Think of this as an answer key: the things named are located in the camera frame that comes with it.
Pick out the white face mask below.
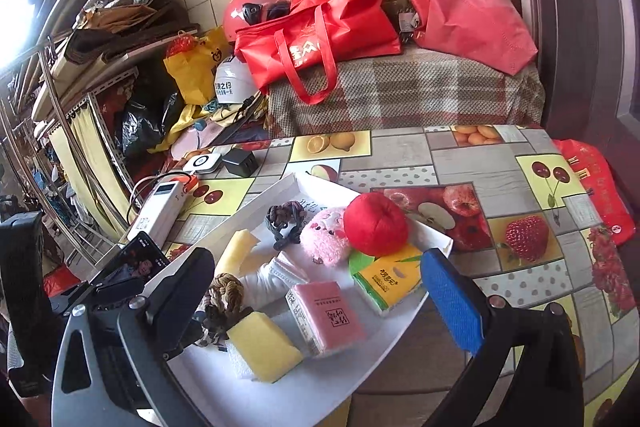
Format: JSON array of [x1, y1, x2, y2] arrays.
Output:
[[239, 252, 308, 310]]

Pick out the pink plush toy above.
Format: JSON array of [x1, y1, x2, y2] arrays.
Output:
[[299, 207, 353, 267]]

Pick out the black plastic bag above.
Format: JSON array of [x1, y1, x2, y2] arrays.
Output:
[[117, 97, 181, 158]]

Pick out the red plush apple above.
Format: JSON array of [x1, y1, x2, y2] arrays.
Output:
[[343, 193, 410, 256]]

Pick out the fruit print tablecloth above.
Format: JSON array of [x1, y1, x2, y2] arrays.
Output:
[[165, 124, 640, 427]]

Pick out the black charger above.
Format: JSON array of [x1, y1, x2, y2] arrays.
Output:
[[221, 149, 259, 178]]

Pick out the white tray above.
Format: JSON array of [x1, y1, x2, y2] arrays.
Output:
[[142, 172, 455, 427]]

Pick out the yellow tissue pack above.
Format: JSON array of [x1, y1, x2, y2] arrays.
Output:
[[348, 243, 428, 312]]

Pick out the red net pouch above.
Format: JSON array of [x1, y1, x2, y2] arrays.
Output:
[[167, 34, 194, 58]]

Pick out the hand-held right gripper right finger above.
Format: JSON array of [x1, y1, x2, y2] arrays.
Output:
[[419, 248, 585, 427]]

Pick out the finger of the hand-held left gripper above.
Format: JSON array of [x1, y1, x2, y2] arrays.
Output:
[[95, 279, 151, 308]]

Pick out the dark braided scrunchie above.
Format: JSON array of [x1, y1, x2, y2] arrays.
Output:
[[265, 201, 307, 250]]

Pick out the white helmet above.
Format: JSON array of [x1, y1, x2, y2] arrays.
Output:
[[214, 57, 261, 105]]

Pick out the black item with white tag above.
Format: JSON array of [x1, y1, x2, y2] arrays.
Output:
[[397, 2, 427, 45]]

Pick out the plaid covered bench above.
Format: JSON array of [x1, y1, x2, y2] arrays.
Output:
[[267, 44, 546, 140]]

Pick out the brown panelled metal door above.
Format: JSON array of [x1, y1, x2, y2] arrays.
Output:
[[485, 0, 640, 142]]

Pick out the small white charging pad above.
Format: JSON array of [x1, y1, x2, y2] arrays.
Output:
[[182, 152, 221, 174]]

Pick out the yellow plastic bag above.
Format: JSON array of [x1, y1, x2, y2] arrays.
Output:
[[164, 27, 231, 105]]

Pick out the red printed flat bag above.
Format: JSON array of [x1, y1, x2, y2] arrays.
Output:
[[552, 138, 637, 248]]

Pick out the yellow scouring sponge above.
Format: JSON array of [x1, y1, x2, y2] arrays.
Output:
[[225, 311, 305, 384]]

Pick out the pink tissue pack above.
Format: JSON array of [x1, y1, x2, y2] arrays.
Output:
[[285, 281, 368, 358]]

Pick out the salmon nonwoven bag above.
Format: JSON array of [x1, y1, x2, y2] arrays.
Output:
[[410, 0, 538, 75]]

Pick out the white power bank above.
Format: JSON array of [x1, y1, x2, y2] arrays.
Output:
[[127, 179, 188, 244]]

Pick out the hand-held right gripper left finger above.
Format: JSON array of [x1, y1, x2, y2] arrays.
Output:
[[50, 247, 216, 427]]

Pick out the leopard print scrunchie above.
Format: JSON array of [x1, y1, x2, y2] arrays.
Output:
[[195, 304, 253, 350]]

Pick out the yellow curtain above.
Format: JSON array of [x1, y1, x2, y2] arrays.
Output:
[[50, 107, 126, 233]]

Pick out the glossy red tote bag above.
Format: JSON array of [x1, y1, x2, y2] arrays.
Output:
[[234, 0, 401, 105]]

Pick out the pale yellow sponge piece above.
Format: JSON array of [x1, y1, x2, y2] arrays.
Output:
[[214, 229, 262, 278]]

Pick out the beige rope knot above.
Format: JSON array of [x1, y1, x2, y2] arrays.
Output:
[[202, 273, 246, 314]]

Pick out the black smartphone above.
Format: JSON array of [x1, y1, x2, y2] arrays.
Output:
[[107, 231, 172, 290]]

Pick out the pile of mixed cloths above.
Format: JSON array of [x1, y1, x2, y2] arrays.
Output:
[[150, 102, 271, 158]]

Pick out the red helmet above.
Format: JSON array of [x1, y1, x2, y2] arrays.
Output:
[[222, 0, 293, 42]]

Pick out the metal shelf rack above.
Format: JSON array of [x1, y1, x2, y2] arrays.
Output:
[[0, 32, 151, 268]]

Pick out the brown folded paper bags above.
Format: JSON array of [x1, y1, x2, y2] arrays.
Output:
[[55, 0, 201, 68]]

